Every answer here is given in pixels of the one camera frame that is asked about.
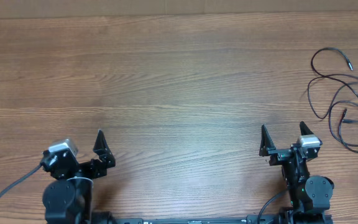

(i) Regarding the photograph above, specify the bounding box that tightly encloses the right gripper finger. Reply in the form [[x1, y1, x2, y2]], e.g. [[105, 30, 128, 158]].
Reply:
[[259, 124, 275, 157], [300, 121, 313, 136]]

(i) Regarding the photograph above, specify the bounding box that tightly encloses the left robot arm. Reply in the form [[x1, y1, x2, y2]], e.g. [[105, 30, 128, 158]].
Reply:
[[40, 130, 116, 224]]

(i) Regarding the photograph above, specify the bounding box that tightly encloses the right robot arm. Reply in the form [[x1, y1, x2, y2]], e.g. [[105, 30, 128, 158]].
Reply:
[[256, 121, 334, 224]]

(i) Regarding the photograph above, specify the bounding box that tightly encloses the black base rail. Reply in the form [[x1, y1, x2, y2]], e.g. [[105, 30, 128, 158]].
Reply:
[[90, 212, 334, 224]]

